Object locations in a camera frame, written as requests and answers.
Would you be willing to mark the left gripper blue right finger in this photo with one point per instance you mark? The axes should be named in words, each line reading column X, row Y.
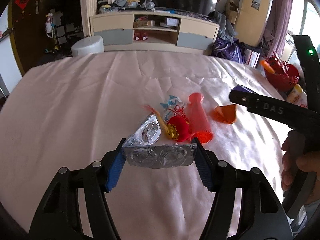
column 203, row 164

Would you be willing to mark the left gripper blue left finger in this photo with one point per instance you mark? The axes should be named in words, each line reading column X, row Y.
column 115, row 161

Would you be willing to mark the pink plastic cone toy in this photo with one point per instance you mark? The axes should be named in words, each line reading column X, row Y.
column 199, row 126

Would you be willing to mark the silver blister pack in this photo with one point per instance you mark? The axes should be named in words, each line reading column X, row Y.
column 140, row 148

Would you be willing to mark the red lantern ornament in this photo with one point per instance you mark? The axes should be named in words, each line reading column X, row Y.
column 177, row 127

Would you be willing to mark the orange plastic piece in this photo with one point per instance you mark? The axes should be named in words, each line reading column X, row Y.
column 224, row 114

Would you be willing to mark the person's right hand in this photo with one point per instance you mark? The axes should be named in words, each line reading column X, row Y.
column 306, row 162

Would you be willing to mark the white pink labelled bottle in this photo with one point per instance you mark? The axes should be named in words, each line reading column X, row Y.
column 298, row 97

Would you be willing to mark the red plastic basket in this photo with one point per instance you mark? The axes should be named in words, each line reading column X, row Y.
column 280, row 74

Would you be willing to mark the pink satin tablecloth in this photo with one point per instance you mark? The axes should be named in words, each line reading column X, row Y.
column 72, row 111

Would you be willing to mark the purple bag on floor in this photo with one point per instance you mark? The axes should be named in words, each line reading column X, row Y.
column 230, row 50

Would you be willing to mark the purple curtain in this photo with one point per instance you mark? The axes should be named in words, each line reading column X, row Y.
column 277, row 25

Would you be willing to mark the cream standing air conditioner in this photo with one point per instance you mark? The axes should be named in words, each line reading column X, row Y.
column 251, row 20

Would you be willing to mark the white round stool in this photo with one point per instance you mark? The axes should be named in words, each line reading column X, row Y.
column 88, row 45

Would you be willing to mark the beige grey tv cabinet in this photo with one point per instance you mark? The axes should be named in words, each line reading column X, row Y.
column 155, row 31

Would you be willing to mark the dark brown entrance door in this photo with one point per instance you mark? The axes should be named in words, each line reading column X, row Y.
column 29, row 40

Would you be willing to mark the white folding screen panel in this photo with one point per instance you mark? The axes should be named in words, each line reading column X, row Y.
column 88, row 9

